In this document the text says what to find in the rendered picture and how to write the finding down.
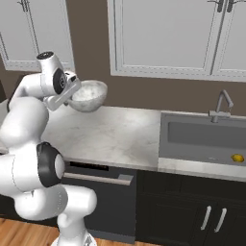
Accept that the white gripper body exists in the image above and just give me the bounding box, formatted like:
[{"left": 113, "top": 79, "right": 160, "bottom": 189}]
[{"left": 43, "top": 78, "right": 83, "bottom": 112}]

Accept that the grey marbled bowl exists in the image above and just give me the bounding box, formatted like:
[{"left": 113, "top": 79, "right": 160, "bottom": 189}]
[{"left": 66, "top": 80, "right": 109, "bottom": 113}]

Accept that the grey sink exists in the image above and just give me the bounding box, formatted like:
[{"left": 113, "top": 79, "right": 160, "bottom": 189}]
[{"left": 159, "top": 111, "right": 246, "bottom": 168}]

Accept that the black dishwasher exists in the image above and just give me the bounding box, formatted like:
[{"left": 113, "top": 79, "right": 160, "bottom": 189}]
[{"left": 61, "top": 160, "right": 139, "bottom": 245}]

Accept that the grey metal tap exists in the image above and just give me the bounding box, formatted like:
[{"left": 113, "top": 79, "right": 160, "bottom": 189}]
[{"left": 208, "top": 89, "right": 234, "bottom": 124}]

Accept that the black lower cupboard door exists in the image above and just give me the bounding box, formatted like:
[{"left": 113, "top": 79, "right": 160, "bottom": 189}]
[
  {"left": 205, "top": 200, "right": 246, "bottom": 246},
  {"left": 144, "top": 191, "right": 215, "bottom": 246}
]

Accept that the yellow lemon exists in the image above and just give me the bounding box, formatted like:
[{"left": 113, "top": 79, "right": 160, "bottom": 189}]
[{"left": 231, "top": 153, "right": 246, "bottom": 163}]

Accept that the grey dishwasher handle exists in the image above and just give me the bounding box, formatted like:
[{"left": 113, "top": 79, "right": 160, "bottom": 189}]
[{"left": 62, "top": 171, "right": 135, "bottom": 187}]

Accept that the white cupboard door handle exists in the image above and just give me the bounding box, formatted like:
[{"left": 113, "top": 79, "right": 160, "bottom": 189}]
[
  {"left": 213, "top": 207, "right": 228, "bottom": 234},
  {"left": 200, "top": 205, "right": 212, "bottom": 232}
]

